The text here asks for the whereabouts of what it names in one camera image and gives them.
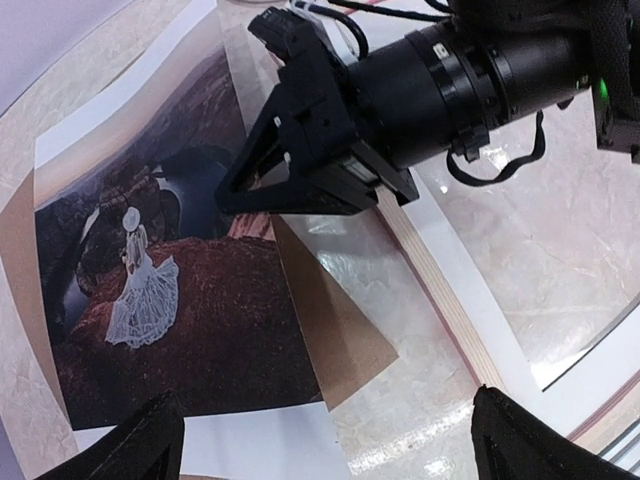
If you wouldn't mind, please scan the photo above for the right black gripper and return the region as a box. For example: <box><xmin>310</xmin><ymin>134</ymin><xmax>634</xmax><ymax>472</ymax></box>
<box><xmin>215</xmin><ymin>54</ymin><xmax>418</xmax><ymax>215</ymax></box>

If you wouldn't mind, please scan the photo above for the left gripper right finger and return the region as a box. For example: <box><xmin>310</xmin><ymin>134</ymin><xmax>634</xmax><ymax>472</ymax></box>
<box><xmin>471</xmin><ymin>386</ymin><xmax>635</xmax><ymax>480</ymax></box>

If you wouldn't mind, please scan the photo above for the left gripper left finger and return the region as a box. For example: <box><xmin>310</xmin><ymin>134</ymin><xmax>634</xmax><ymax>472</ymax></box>
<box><xmin>38</xmin><ymin>392</ymin><xmax>184</xmax><ymax>480</ymax></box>

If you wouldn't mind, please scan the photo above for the canyon photo print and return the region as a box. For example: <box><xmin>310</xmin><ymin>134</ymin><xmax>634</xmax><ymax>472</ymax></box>
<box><xmin>34</xmin><ymin>1</ymin><xmax>350</xmax><ymax>479</ymax></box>

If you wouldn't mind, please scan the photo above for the white photo mat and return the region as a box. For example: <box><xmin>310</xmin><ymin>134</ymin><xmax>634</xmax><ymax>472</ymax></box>
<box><xmin>407</xmin><ymin>127</ymin><xmax>639</xmax><ymax>440</ymax></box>

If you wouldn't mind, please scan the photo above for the clear acrylic sheet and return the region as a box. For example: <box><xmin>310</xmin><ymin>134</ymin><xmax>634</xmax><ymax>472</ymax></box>
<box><xmin>418</xmin><ymin>120</ymin><xmax>639</xmax><ymax>388</ymax></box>

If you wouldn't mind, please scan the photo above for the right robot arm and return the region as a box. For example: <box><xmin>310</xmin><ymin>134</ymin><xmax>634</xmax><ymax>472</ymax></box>
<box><xmin>215</xmin><ymin>1</ymin><xmax>639</xmax><ymax>215</ymax></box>

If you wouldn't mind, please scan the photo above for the brown backing board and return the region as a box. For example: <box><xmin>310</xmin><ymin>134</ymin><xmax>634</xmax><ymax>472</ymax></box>
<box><xmin>1</xmin><ymin>176</ymin><xmax>398</xmax><ymax>410</ymax></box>

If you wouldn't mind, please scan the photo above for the pink wooden picture frame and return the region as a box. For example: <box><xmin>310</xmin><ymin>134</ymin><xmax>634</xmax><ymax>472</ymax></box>
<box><xmin>377</xmin><ymin>188</ymin><xmax>639</xmax><ymax>473</ymax></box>

